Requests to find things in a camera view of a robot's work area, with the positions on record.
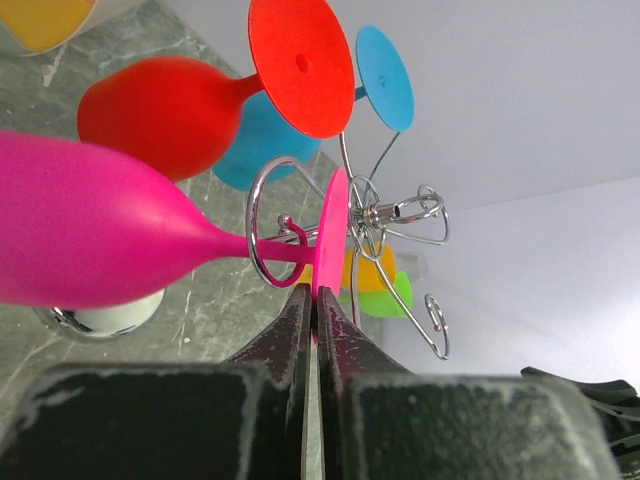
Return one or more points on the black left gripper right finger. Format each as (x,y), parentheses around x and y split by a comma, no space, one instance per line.
(382,421)

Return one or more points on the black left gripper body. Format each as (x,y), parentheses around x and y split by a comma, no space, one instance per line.
(617,405)

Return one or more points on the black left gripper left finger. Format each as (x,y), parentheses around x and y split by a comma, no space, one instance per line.
(243,418)

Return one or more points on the green wine glass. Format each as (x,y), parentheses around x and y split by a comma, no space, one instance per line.
(376,300)

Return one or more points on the orange wine glass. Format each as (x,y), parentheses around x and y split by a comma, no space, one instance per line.
(370,267)

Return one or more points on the chrome wine glass rack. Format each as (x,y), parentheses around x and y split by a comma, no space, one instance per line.
(370,222)

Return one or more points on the pink wine glass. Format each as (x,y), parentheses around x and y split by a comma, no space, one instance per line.
(83,226)

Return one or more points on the red wine glass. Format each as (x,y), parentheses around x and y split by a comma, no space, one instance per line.
(180,115)

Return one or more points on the clear wine glass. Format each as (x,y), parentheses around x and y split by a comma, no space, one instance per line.
(413,264)

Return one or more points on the white round container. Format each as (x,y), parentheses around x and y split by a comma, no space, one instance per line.
(33,27)

